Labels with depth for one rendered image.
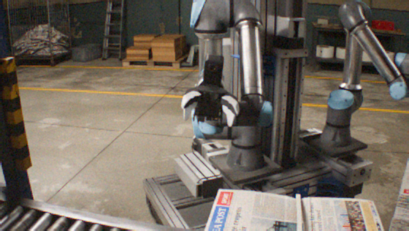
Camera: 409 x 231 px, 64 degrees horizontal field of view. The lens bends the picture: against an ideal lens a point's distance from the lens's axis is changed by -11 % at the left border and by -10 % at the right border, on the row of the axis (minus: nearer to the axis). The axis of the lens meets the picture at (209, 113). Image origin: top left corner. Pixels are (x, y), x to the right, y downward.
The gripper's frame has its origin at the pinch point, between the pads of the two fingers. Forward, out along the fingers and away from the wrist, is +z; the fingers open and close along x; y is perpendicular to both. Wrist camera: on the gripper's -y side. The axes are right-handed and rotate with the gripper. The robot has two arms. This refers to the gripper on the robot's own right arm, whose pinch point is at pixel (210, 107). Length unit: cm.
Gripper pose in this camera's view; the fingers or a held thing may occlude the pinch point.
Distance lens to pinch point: 77.4
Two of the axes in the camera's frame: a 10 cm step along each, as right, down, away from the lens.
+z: -0.2, 3.3, -9.4
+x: -9.9, -1.3, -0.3
